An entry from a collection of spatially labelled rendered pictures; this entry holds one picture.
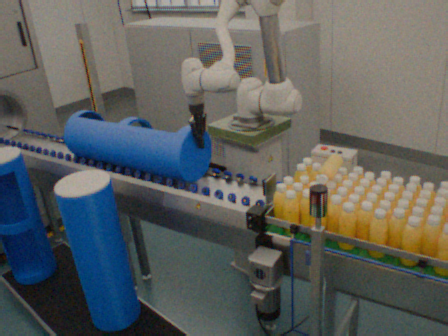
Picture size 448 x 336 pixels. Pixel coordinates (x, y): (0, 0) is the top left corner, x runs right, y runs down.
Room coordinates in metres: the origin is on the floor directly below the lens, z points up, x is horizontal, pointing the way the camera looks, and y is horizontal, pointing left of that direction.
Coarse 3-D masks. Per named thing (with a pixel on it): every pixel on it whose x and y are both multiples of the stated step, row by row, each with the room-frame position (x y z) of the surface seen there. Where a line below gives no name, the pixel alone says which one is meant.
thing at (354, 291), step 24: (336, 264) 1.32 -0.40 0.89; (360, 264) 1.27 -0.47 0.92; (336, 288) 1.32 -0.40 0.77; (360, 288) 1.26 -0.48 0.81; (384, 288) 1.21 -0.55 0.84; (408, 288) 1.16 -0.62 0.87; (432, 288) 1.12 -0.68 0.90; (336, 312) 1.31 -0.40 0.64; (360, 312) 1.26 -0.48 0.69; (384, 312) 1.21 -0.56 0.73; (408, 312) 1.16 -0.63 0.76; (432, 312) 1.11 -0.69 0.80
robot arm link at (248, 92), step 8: (248, 80) 2.46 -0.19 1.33; (256, 80) 2.47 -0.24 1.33; (240, 88) 2.46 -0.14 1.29; (248, 88) 2.43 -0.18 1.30; (256, 88) 2.43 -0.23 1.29; (240, 96) 2.45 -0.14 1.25; (248, 96) 2.42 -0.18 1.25; (256, 96) 2.39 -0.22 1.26; (240, 104) 2.45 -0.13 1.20; (248, 104) 2.41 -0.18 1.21; (256, 104) 2.39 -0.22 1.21; (240, 112) 2.45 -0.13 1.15; (248, 112) 2.42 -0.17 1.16; (256, 112) 2.40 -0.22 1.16
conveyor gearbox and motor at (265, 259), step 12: (264, 252) 1.48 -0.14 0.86; (276, 252) 1.47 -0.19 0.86; (252, 264) 1.44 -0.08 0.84; (264, 264) 1.40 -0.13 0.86; (276, 264) 1.42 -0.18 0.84; (252, 276) 1.44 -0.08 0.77; (264, 276) 1.40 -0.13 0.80; (276, 276) 1.42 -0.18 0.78; (264, 288) 1.40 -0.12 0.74; (276, 288) 1.40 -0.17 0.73; (252, 300) 1.40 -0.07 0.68; (264, 300) 1.38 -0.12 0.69; (276, 300) 1.43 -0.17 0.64; (264, 312) 1.42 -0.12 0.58; (276, 312) 1.42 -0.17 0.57
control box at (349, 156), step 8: (320, 144) 1.99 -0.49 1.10; (312, 152) 1.92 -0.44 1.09; (320, 152) 1.90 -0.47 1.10; (328, 152) 1.89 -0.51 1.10; (336, 152) 1.88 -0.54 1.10; (344, 152) 1.87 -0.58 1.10; (352, 152) 1.86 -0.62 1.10; (312, 160) 1.92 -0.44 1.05; (320, 160) 1.89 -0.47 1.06; (344, 160) 1.83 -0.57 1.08; (352, 160) 1.83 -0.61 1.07; (352, 168) 1.83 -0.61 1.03
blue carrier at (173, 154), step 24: (72, 120) 2.43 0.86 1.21; (96, 120) 2.34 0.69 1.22; (144, 120) 2.32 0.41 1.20; (72, 144) 2.37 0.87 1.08; (96, 144) 2.24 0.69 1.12; (120, 144) 2.14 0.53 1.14; (144, 144) 2.05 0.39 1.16; (168, 144) 1.98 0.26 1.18; (192, 144) 2.00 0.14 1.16; (144, 168) 2.07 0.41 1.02; (168, 168) 1.95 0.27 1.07; (192, 168) 1.98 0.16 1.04
